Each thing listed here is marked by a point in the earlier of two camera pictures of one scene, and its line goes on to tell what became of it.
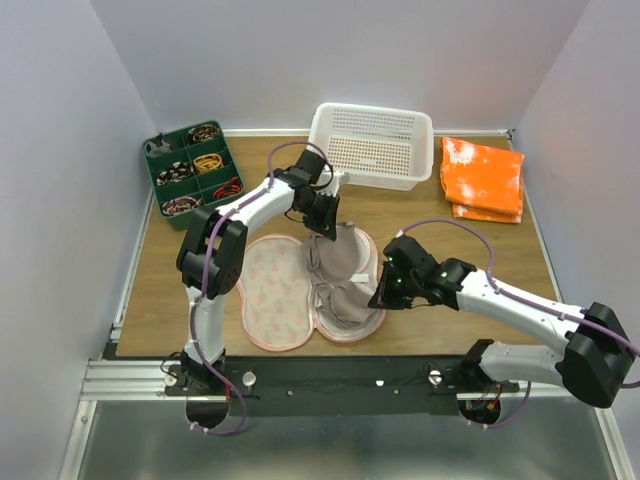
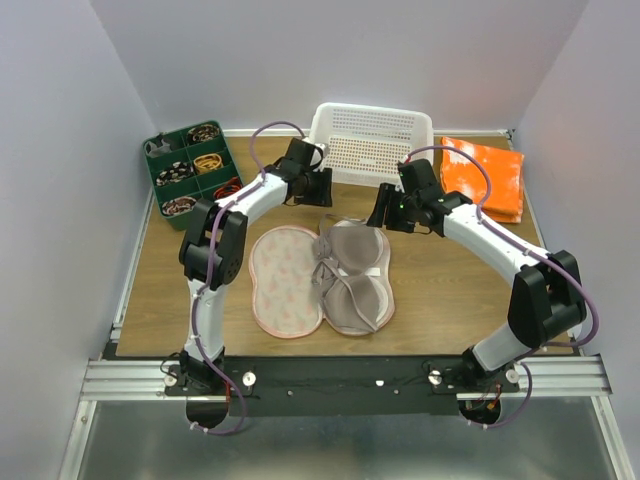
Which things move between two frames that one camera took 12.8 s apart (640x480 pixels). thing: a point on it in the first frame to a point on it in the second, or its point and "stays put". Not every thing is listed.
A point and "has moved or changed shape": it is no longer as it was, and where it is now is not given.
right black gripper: [382, 297] to [387, 196]
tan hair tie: [208, 162] stays put
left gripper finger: [325, 214] to [323, 187]
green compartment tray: [192, 167] stays put
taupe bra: [340, 288] has moved or changed shape
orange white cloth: [482, 184] stays put
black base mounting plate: [337, 386] stays put
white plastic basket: [378, 146] stays put
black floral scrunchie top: [204, 132] stays put
